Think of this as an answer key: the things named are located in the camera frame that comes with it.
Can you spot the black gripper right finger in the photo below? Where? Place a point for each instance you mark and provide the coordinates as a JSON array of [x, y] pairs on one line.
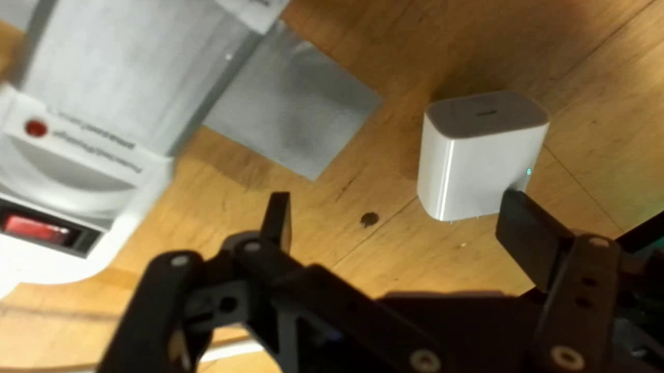
[[532, 234]]

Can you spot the white charger head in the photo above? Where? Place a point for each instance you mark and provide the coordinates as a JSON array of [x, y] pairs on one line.
[[468, 167]]

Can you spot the grey duct tape strip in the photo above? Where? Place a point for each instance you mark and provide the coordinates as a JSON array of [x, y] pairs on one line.
[[296, 110]]

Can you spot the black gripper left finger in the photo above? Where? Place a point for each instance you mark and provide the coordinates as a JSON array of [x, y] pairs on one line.
[[173, 291]]

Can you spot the white power strip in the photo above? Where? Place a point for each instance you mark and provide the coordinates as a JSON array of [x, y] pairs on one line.
[[63, 186]]

